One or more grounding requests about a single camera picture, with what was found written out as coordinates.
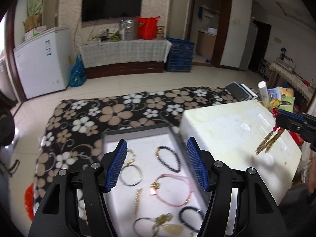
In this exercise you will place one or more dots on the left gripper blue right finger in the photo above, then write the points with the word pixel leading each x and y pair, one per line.
pixel 201 162

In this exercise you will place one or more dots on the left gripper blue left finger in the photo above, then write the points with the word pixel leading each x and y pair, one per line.
pixel 115 162

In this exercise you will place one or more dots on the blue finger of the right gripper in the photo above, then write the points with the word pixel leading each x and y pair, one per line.
pixel 288 120

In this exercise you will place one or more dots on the gold pearl hair clip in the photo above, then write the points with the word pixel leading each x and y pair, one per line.
pixel 136 202

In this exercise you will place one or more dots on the white jewelry tray box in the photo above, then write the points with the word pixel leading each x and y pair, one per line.
pixel 170 191

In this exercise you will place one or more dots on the colourful booklets pile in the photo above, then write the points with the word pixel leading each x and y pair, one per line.
pixel 282 98

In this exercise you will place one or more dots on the side table with lace cloth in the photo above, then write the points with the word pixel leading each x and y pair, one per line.
pixel 278 71

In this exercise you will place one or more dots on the white roll tube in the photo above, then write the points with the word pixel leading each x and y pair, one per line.
pixel 262 87

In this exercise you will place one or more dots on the black phone on books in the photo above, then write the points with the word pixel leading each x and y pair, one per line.
pixel 241 92

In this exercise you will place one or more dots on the floral black table cover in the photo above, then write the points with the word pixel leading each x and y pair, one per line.
pixel 73 135

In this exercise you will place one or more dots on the silver bangle lower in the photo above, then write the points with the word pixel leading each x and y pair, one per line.
pixel 145 226

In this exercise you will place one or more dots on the blue plastic bag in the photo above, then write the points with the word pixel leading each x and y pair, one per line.
pixel 78 75

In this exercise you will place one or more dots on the lace covered tv cabinet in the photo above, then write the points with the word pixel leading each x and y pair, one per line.
pixel 103 59

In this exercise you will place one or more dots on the blue plastic crate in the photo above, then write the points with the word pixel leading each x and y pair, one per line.
pixel 180 56

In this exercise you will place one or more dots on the white chest freezer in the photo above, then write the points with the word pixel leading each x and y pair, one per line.
pixel 44 62

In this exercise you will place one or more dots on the steel pot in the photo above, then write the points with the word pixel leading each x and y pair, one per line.
pixel 127 30

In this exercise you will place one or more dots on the red bag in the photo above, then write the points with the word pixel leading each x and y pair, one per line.
pixel 148 27

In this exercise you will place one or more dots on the cardboard box on freezer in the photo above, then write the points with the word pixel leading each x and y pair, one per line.
pixel 33 27

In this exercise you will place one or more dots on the wall mounted television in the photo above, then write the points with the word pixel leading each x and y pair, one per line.
pixel 106 9

